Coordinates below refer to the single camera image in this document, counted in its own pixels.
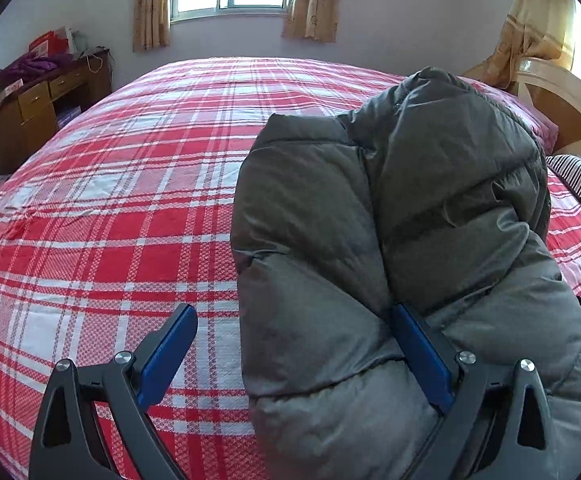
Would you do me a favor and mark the stack of colourful books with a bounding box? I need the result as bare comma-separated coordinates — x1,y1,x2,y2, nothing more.
55,105,84,129

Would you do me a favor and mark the brown wooden desk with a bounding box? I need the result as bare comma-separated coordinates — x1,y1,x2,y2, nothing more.
0,49,113,177

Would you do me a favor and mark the purple cloth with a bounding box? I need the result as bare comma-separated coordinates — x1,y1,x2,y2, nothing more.
0,55,68,87

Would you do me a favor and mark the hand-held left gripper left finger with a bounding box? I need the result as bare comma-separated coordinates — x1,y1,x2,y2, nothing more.
29,304,198,480

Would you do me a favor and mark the bed with red plaid sheet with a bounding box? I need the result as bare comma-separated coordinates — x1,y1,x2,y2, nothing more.
0,56,581,480

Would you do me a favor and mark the grey puffer jacket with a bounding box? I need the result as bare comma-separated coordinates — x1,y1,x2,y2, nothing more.
230,66,581,480

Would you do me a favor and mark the red box on desk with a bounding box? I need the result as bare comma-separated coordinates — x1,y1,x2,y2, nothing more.
29,26,74,59

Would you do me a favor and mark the cream wooden headboard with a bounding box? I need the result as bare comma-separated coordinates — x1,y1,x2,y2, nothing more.
463,56,581,172

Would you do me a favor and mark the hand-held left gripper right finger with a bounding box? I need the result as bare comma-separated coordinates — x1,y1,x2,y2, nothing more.
391,302,554,480

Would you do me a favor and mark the long beige curtain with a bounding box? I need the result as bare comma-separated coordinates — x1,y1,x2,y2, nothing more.
481,0,577,93

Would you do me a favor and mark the pink patterned pillow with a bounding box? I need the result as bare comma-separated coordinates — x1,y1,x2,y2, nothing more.
458,77,560,155

